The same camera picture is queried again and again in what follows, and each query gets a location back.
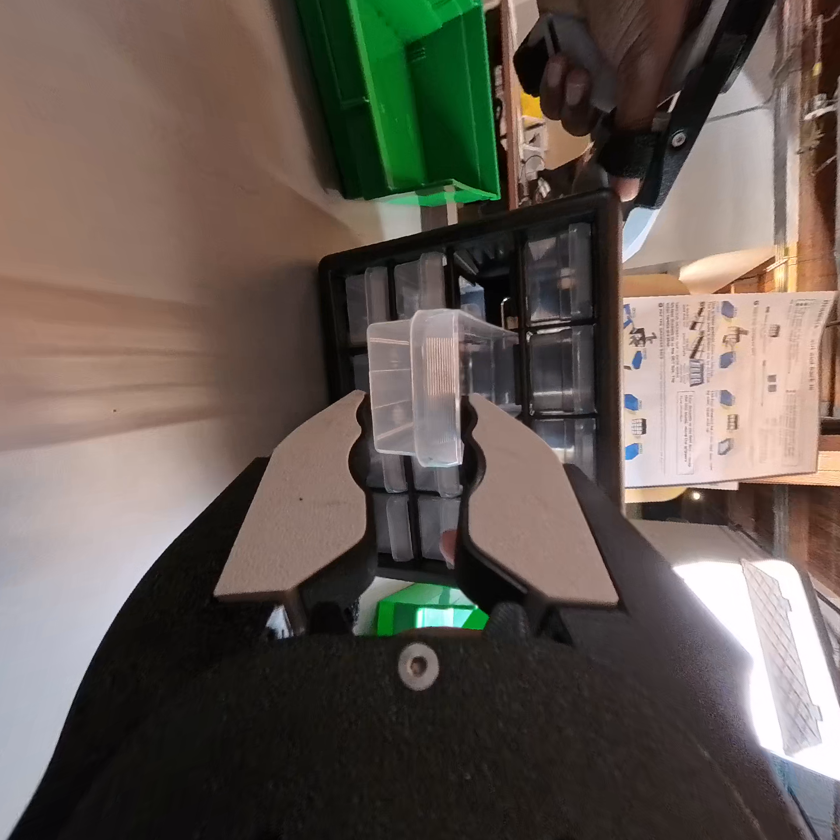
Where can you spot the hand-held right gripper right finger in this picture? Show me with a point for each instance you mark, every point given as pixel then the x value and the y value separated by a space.
pixel 531 525

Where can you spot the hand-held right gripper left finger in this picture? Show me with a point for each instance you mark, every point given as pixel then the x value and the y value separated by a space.
pixel 295 518

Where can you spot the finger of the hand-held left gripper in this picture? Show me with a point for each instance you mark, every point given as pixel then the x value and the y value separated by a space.
pixel 635 229

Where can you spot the black drawer cabinet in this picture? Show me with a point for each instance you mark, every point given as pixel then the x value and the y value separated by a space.
pixel 609 295

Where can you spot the green plastic storage bin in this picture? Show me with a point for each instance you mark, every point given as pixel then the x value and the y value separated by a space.
pixel 407 98
pixel 426 613

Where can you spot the clear plastic drawer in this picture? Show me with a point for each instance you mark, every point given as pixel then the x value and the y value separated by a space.
pixel 433 394

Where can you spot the person's left hand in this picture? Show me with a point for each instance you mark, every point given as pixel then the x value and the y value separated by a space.
pixel 643 52

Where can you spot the person's right hand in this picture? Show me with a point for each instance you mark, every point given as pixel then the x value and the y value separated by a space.
pixel 449 544

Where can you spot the set of clear cabinet drawers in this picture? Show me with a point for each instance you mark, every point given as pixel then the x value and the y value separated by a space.
pixel 561 367

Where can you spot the wooden shelving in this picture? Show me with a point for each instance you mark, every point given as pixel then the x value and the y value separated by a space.
pixel 814 262

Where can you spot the printed instruction sheet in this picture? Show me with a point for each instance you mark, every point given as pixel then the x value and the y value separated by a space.
pixel 722 394

